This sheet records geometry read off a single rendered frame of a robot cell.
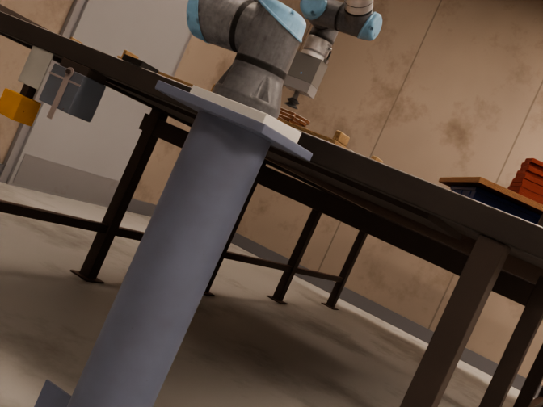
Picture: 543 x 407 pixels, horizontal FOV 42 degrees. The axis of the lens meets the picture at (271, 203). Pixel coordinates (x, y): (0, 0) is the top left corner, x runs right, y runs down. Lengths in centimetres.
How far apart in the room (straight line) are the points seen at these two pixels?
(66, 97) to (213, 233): 85
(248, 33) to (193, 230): 42
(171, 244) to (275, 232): 576
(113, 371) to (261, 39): 75
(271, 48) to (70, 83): 84
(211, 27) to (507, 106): 548
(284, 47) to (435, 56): 567
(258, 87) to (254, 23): 14
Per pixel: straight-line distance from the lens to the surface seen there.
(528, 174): 256
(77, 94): 213
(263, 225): 725
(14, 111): 229
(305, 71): 203
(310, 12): 194
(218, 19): 154
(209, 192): 144
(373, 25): 190
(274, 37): 148
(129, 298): 149
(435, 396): 154
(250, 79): 146
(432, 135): 689
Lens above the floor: 78
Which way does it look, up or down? 2 degrees down
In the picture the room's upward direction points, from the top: 24 degrees clockwise
